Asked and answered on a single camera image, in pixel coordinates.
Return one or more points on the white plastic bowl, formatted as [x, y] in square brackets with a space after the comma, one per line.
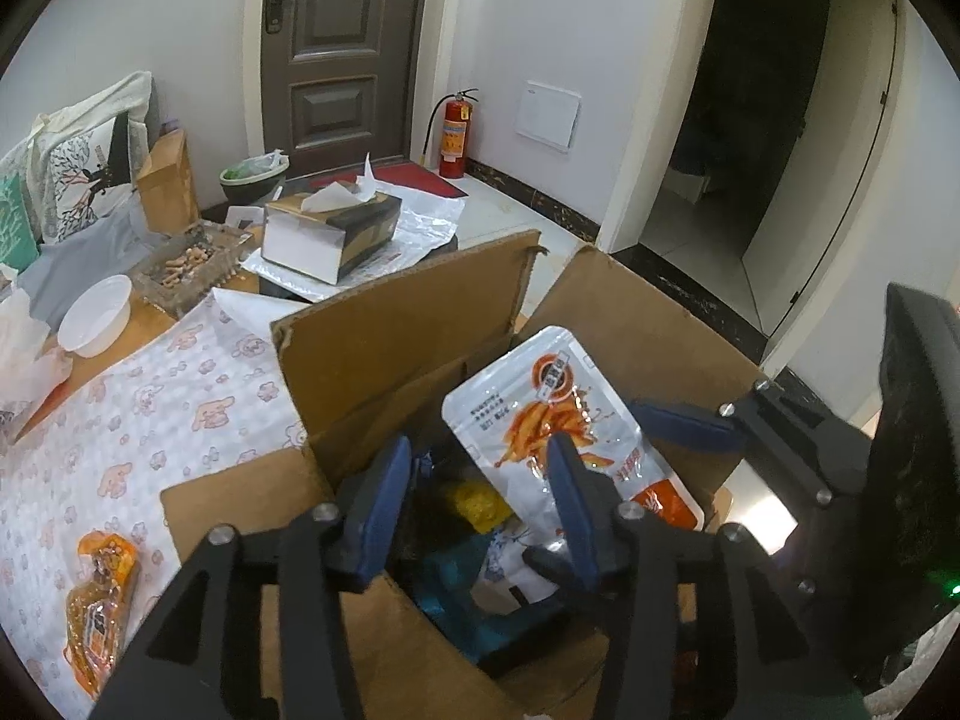
[94, 315]

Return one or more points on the wooden side table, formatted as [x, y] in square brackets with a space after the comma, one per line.
[169, 180]

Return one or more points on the red door mat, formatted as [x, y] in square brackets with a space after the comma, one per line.
[409, 178]

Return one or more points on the glass tray of peanuts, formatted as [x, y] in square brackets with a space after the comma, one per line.
[187, 262]

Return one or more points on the white tree cushion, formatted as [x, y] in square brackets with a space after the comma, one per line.
[79, 180]

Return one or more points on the orange sausage packet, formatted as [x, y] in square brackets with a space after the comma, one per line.
[101, 607]

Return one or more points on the white interior door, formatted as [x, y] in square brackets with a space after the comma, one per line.
[825, 165]

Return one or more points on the tissue box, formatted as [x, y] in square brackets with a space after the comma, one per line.
[330, 232]

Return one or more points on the red fire extinguisher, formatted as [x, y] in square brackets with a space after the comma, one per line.
[454, 131]

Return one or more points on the brown cardboard box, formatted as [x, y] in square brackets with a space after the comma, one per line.
[390, 330]

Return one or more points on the yellow snack packet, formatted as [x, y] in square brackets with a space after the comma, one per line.
[480, 506]

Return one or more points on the green trash bin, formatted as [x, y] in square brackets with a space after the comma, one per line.
[251, 180]

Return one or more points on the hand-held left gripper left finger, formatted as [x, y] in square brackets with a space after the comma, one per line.
[382, 510]

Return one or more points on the white plastic bag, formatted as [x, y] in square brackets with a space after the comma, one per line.
[22, 360]

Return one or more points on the white and orange snack packet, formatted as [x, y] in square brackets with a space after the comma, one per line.
[525, 405]

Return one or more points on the teal tree cushion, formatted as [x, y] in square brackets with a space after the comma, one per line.
[15, 221]

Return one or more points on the dark entrance door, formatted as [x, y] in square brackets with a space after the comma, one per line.
[345, 45]

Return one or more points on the grey cloth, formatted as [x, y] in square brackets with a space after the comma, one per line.
[90, 255]

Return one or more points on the white wall panel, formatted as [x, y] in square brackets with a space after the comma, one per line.
[549, 114]

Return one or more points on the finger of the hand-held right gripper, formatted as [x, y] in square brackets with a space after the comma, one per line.
[690, 424]

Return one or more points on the printed cartoon tablecloth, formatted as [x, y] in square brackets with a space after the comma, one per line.
[150, 420]

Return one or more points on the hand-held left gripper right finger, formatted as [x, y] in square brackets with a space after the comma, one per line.
[574, 517]

